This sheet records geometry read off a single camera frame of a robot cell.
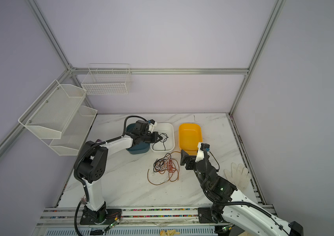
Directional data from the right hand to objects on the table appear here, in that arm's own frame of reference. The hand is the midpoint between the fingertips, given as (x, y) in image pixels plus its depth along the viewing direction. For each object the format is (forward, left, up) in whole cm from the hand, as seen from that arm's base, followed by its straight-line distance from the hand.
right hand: (187, 150), depth 73 cm
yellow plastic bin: (+27, -5, -23) cm, 36 cm away
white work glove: (-4, -33, -25) cm, 42 cm away
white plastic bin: (+16, +12, -18) cm, 27 cm away
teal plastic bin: (+11, +29, -16) cm, 35 cm away
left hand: (+17, +15, -13) cm, 26 cm away
